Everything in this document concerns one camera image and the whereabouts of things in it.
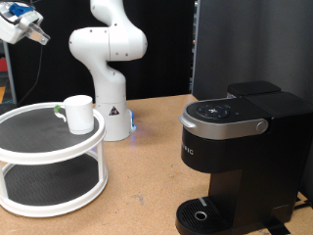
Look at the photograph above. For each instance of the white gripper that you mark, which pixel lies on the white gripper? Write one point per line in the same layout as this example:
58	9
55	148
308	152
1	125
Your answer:
13	32

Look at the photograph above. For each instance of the black Keurig coffee machine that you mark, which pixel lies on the black Keurig coffee machine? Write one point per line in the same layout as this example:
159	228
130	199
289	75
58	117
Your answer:
260	169

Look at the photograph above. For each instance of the red background object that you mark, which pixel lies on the red background object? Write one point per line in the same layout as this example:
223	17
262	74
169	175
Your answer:
2	64

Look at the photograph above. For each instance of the white two-tier turntable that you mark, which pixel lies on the white two-tier turntable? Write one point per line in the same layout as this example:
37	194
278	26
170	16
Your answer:
49	156

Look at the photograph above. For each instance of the black backdrop curtain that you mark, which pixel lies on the black backdrop curtain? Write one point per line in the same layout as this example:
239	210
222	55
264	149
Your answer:
169	49

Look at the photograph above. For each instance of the grey metal shelf post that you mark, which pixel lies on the grey metal shelf post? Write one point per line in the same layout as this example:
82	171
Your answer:
12	91

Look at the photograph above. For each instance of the grey metal frame strip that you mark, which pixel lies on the grey metal frame strip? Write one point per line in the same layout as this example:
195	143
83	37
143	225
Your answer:
194	32

